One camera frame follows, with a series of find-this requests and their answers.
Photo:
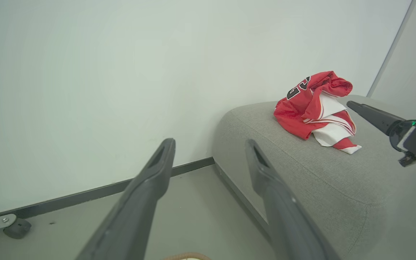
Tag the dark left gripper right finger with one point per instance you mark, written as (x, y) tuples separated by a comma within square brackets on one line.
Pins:
[(287, 224)]

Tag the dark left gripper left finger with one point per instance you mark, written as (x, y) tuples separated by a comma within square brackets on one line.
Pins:
[(132, 216)]

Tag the red and white jersey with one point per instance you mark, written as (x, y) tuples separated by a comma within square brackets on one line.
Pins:
[(294, 115)]

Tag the grey fabric sofa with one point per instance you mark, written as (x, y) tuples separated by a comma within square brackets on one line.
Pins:
[(338, 187)]

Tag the black caster wheel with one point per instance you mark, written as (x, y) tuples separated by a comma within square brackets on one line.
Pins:
[(18, 229)]

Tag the black wall baseboard strip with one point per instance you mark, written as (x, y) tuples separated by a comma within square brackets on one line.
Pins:
[(103, 189)]

